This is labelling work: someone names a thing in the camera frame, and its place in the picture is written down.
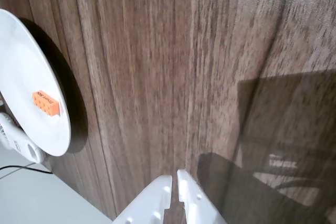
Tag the small white fan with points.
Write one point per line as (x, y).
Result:
(15, 140)

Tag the orange lego block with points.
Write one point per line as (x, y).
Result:
(44, 103)

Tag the white round plate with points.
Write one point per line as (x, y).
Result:
(21, 64)

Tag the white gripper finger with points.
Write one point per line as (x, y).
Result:
(194, 203)
(149, 200)

